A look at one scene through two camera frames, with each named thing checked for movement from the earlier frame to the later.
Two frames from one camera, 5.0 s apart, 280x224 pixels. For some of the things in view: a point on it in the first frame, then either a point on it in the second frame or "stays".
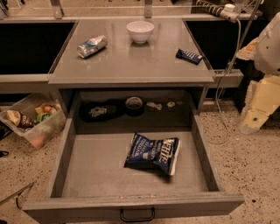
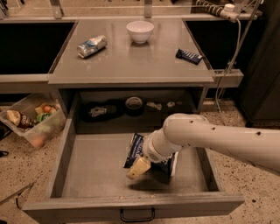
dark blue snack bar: x=188 y=56 stays
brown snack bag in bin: x=19 y=118 stays
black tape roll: x=134 y=106 stays
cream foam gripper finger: x=262 y=98 → x=157 y=148
